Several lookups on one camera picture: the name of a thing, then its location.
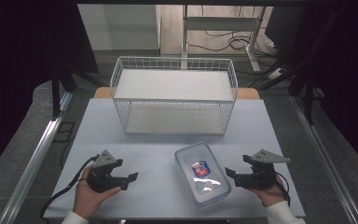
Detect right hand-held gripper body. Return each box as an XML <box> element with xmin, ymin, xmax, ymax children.
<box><xmin>234</xmin><ymin>148</ymin><xmax>292</xmax><ymax>191</ymax></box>

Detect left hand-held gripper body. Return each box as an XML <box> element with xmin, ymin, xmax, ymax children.
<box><xmin>86</xmin><ymin>149</ymin><xmax>129</xmax><ymax>194</ymax></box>

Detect clear plastic container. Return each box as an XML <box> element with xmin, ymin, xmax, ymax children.
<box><xmin>173</xmin><ymin>141</ymin><xmax>233</xmax><ymax>208</ymax></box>

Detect white wire shelf rack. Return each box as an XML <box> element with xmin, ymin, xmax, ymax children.
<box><xmin>109</xmin><ymin>55</ymin><xmax>240</xmax><ymax>136</ymax></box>

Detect person's right hand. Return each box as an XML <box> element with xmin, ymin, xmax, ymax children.
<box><xmin>246</xmin><ymin>174</ymin><xmax>289</xmax><ymax>208</ymax></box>

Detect person's left hand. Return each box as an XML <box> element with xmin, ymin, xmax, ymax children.
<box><xmin>72</xmin><ymin>165</ymin><xmax>122</xmax><ymax>220</ymax></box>

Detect wooden board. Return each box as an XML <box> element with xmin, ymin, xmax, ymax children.
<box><xmin>92</xmin><ymin>86</ymin><xmax>261</xmax><ymax>101</ymax></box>

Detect white power strip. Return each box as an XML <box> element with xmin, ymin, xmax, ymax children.
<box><xmin>266</xmin><ymin>67</ymin><xmax>286</xmax><ymax>81</ymax></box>

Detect black metal stand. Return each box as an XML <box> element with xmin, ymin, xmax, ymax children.
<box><xmin>287</xmin><ymin>8</ymin><xmax>348</xmax><ymax>126</ymax></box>
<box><xmin>50</xmin><ymin>64</ymin><xmax>79</xmax><ymax>121</ymax></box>

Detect black curtain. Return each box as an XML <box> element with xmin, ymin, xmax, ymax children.
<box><xmin>0</xmin><ymin>0</ymin><xmax>100</xmax><ymax>182</ymax></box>
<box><xmin>302</xmin><ymin>0</ymin><xmax>358</xmax><ymax>172</ymax></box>

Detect white cabinet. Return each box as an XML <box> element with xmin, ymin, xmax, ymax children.
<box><xmin>76</xmin><ymin>3</ymin><xmax>162</xmax><ymax>52</ymax></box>

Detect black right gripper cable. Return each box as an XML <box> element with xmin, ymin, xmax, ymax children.
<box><xmin>273</xmin><ymin>171</ymin><xmax>293</xmax><ymax>208</ymax></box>

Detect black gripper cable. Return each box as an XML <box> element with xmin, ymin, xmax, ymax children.
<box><xmin>273</xmin><ymin>171</ymin><xmax>293</xmax><ymax>208</ymax></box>
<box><xmin>39</xmin><ymin>154</ymin><xmax>100</xmax><ymax>219</ymax></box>

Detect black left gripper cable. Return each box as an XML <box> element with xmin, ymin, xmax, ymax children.
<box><xmin>39</xmin><ymin>154</ymin><xmax>100</xmax><ymax>219</ymax></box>

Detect aluminium rail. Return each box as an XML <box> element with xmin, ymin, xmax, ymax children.
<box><xmin>290</xmin><ymin>94</ymin><xmax>358</xmax><ymax>224</ymax></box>
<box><xmin>0</xmin><ymin>91</ymin><xmax>75</xmax><ymax>224</ymax></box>

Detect black floor cables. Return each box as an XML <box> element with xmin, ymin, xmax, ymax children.
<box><xmin>186</xmin><ymin>5</ymin><xmax>282</xmax><ymax>68</ymax></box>

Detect white metal desk frame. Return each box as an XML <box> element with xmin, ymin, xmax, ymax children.
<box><xmin>181</xmin><ymin>4</ymin><xmax>267</xmax><ymax>73</ymax></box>

